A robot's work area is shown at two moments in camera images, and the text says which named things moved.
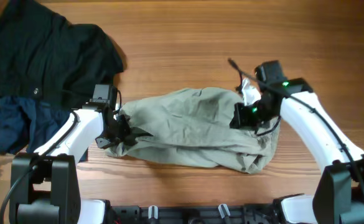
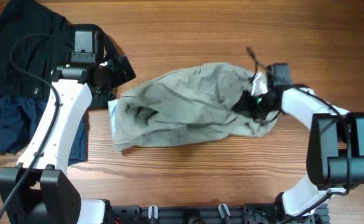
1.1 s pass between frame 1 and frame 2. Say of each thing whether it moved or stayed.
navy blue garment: stayed
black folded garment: stayed
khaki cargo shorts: moved
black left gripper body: moved
